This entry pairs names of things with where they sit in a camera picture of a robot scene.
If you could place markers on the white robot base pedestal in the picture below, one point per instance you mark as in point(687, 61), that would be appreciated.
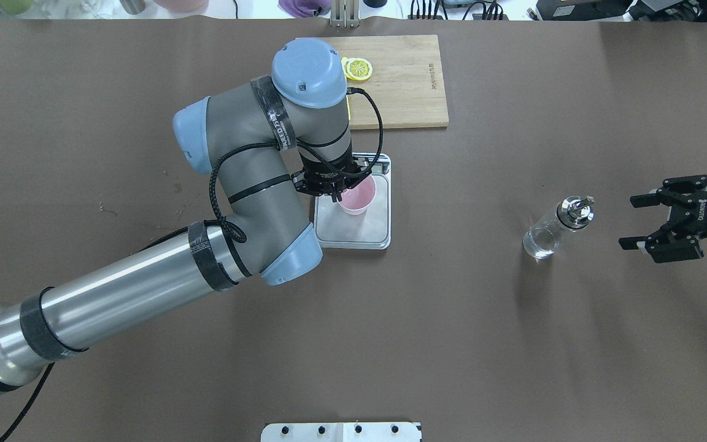
point(342, 431)

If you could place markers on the glass sauce bottle metal spout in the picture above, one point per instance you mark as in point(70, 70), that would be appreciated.
point(568, 216)

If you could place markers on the lemon slice single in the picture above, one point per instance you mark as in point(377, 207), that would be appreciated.
point(357, 69)

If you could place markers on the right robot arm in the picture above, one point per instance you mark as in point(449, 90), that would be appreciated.
point(679, 238)

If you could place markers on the pink plastic cup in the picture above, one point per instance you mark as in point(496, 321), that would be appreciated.
point(355, 201)

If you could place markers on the purple cloth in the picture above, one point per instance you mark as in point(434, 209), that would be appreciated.
point(305, 8)

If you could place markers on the wooden cutting board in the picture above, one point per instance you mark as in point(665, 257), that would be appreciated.
point(407, 83)

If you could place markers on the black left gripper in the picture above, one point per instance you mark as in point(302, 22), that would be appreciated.
point(323, 179)

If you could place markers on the aluminium frame post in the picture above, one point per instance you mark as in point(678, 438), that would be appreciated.
point(345, 14)

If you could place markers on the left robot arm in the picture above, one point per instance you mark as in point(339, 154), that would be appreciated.
point(261, 144)

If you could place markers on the silver digital kitchen scale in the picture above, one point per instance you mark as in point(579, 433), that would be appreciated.
point(369, 231)

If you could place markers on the pink bowl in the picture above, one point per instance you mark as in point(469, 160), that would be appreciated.
point(181, 5)

